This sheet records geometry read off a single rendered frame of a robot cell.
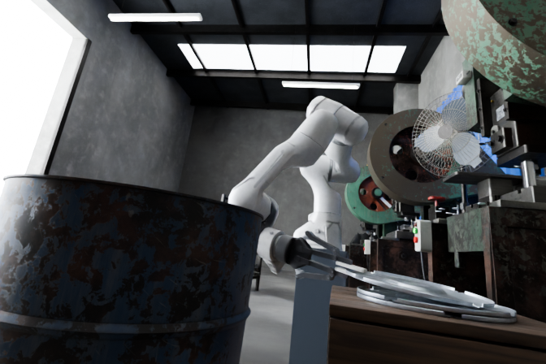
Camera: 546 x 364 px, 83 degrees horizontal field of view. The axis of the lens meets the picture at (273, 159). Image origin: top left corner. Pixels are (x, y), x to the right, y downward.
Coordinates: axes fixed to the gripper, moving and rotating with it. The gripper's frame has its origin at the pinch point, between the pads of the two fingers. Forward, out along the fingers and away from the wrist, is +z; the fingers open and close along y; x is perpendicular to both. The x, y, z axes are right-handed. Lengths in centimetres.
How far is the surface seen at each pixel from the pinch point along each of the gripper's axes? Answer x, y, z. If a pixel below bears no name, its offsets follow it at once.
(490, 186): 58, 37, 27
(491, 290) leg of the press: 33.7, 2.4, 29.9
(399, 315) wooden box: -22.1, -1.6, 15.3
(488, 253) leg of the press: 33.8, 12.2, 28.3
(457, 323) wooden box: -19.2, -0.3, 23.0
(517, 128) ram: 60, 60, 33
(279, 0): 267, 337, -274
